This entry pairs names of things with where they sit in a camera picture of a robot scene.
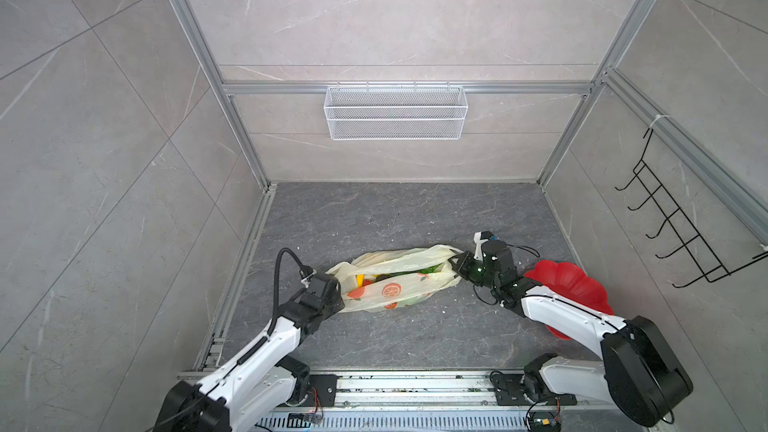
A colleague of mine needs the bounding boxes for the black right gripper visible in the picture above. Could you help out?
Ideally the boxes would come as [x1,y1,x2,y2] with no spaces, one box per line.
[447,250,500,292]

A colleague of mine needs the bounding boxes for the cream plastic bag orange prints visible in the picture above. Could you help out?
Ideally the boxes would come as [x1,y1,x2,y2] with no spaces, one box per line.
[328,244,461,313]

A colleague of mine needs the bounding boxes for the red flower-shaped plate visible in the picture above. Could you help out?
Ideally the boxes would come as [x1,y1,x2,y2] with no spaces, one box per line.
[524,260,614,316]

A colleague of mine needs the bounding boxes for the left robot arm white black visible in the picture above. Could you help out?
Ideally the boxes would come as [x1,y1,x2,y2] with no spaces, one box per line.
[152,273,344,431]

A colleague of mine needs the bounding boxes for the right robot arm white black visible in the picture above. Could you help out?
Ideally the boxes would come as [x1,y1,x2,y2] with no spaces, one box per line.
[449,231,694,427]

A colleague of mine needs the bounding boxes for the green fake grape bunch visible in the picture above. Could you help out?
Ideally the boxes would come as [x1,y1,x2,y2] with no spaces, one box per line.
[389,264,444,278]

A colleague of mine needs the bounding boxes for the white zip tie upper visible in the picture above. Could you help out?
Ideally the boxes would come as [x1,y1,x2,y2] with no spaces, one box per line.
[648,114,671,131]

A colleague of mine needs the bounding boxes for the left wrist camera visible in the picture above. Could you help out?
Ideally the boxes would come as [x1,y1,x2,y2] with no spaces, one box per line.
[299,265,316,288]

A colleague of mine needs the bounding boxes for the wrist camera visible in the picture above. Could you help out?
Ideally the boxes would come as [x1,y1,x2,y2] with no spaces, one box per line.
[473,231,496,261]
[299,265,316,288]

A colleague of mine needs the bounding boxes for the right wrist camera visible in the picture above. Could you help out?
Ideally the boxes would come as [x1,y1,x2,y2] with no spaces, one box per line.
[473,231,496,261]

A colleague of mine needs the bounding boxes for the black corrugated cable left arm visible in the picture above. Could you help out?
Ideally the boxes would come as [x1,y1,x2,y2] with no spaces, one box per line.
[266,247,313,337]

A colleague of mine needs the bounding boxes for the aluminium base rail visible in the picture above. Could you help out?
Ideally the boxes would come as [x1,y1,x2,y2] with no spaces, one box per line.
[179,370,661,432]

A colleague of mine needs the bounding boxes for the white wire mesh basket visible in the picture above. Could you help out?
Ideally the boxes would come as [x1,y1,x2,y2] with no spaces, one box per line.
[323,85,469,141]

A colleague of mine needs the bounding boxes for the black wire hook rack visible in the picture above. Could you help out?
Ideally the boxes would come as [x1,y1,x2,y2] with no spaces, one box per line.
[614,127,767,289]

